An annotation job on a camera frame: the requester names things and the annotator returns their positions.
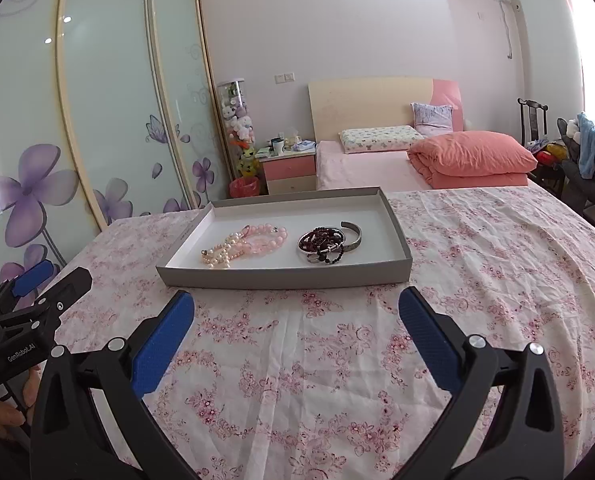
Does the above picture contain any white printed pillow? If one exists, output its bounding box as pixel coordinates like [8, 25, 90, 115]
[338, 125, 425, 155]

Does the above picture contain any pink and white nightstand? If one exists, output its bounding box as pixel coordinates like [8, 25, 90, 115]
[255, 145, 318, 196]

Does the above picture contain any white pearl bracelet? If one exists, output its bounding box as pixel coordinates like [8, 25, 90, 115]
[201, 242, 246, 268]

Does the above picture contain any pink waste bin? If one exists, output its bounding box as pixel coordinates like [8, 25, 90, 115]
[228, 177, 261, 198]

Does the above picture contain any beige and pink headboard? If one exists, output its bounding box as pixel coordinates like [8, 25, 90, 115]
[307, 77, 464, 143]

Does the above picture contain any person's left hand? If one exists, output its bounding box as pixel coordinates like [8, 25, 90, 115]
[0, 365, 42, 436]

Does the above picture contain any dark wooden chair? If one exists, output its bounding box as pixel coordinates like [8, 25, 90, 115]
[517, 98, 551, 146]

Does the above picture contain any red yellow cloth pile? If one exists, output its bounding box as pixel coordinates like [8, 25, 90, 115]
[530, 140, 568, 166]

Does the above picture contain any silver cuff bracelet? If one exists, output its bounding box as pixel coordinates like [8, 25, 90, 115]
[340, 220, 363, 253]

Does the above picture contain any pink mattress sheet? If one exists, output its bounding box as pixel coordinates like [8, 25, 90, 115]
[316, 140, 431, 192]

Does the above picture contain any thin silver bangle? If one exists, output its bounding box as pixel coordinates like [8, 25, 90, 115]
[297, 230, 345, 264]

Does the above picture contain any folded coral quilt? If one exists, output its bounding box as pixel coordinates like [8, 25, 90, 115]
[407, 130, 538, 191]

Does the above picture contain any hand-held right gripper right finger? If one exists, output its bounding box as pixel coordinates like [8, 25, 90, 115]
[392, 287, 581, 480]

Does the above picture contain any grey cardboard tray box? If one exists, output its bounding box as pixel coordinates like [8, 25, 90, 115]
[156, 186, 412, 291]

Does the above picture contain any pink flower bead bracelet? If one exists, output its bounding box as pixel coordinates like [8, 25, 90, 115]
[238, 223, 288, 256]

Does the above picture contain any lilac pillow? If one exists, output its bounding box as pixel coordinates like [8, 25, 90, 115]
[410, 102, 453, 137]

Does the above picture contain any clear tube of plush toys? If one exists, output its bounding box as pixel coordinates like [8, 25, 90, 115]
[216, 79, 258, 196]

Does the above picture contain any wardrobe with purple flower doors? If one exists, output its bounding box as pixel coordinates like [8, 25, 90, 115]
[0, 0, 228, 291]

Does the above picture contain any pink floral bedsheet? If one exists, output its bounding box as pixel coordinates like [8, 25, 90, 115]
[52, 187, 595, 480]

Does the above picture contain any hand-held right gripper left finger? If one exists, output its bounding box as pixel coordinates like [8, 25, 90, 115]
[30, 290, 201, 480]

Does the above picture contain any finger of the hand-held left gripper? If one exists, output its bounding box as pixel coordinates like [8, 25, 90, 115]
[0, 260, 61, 311]
[28, 267, 94, 333]

